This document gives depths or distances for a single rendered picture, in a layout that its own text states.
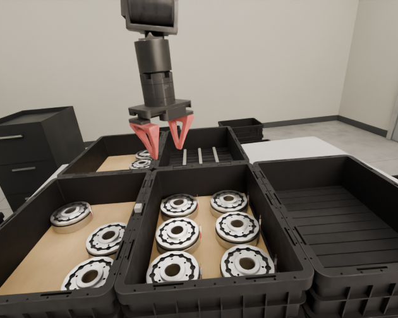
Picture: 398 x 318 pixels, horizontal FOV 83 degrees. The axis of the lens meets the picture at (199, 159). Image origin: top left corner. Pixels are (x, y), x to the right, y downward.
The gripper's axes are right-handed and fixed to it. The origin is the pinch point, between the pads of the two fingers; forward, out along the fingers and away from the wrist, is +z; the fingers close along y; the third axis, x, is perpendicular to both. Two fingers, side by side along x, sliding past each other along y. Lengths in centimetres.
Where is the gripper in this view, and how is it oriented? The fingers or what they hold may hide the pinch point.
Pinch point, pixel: (167, 149)
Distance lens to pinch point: 46.0
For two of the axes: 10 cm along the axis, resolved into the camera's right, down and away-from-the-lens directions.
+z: 0.8, 9.1, 4.0
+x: 7.2, 2.3, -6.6
